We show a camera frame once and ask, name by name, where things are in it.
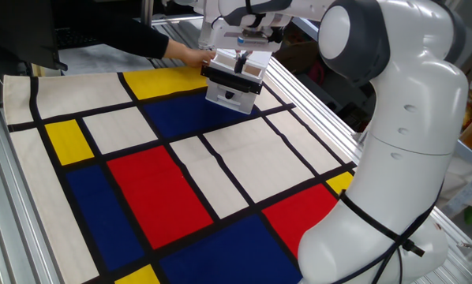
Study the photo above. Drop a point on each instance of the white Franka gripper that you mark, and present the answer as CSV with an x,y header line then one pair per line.
x,y
224,39

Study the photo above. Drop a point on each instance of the white plastic drawer cabinet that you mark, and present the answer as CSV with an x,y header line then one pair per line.
x,y
263,79

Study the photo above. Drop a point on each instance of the forearm in black sleeve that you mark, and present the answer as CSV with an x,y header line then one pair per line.
x,y
121,35

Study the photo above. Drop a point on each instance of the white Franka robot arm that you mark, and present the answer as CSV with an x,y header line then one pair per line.
x,y
409,118

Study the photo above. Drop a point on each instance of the person's bare hand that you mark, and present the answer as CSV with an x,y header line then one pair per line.
x,y
196,57

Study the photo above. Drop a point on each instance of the brown cardboard box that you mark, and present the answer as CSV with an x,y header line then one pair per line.
x,y
295,55

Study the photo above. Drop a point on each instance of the red object under table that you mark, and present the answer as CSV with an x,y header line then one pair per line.
x,y
317,73

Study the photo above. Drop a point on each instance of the printed paper sheet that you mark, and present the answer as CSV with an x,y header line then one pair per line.
x,y
102,61

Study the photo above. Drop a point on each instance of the Mondrian pattern cloth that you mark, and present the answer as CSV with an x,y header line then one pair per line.
x,y
157,189

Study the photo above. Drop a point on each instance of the black monitor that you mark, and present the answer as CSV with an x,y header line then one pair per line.
x,y
19,31

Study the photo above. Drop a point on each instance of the grey metal shelf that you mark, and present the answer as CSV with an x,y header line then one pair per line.
x,y
467,185

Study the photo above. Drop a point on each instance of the aluminium frame post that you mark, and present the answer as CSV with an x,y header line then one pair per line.
x,y
147,12

